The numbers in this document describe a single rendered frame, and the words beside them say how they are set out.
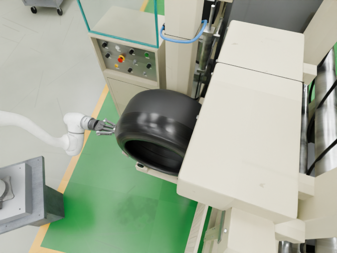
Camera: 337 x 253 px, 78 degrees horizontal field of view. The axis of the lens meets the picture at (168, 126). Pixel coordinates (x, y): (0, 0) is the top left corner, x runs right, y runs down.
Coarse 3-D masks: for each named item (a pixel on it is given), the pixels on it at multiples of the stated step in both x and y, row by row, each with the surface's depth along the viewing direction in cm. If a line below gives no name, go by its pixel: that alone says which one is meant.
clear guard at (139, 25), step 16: (80, 0) 132; (96, 0) 128; (112, 0) 124; (128, 0) 120; (144, 0) 117; (96, 16) 138; (112, 16) 134; (128, 16) 130; (144, 16) 126; (96, 32) 150; (112, 32) 145; (128, 32) 140; (144, 32) 135
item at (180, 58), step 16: (176, 0) 76; (192, 0) 74; (176, 16) 81; (192, 16) 79; (176, 32) 87; (192, 32) 84; (176, 48) 94; (192, 48) 91; (176, 64) 102; (192, 64) 104; (176, 80) 112; (192, 80) 121
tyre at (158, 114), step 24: (144, 96) 103; (168, 96) 98; (120, 120) 103; (144, 120) 93; (168, 120) 92; (192, 120) 95; (120, 144) 114; (144, 144) 140; (168, 144) 92; (168, 168) 135
